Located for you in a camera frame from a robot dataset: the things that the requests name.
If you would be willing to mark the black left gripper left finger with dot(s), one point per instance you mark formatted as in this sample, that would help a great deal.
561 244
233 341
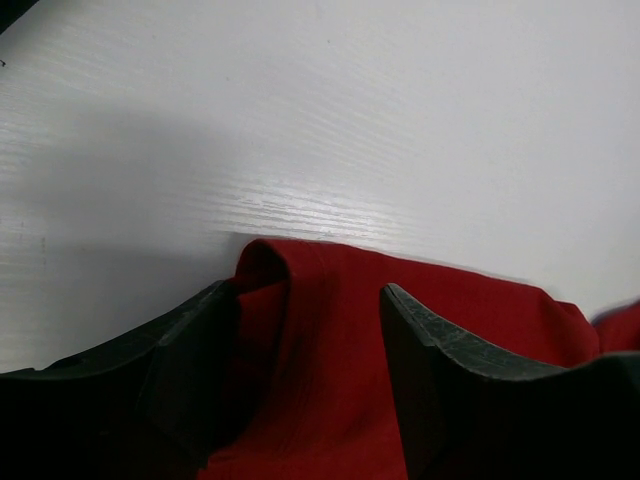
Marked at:
147 404

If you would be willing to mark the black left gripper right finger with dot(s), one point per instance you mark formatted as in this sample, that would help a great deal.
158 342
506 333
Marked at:
469 409

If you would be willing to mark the red t shirt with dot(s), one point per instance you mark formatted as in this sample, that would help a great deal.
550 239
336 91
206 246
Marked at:
308 393

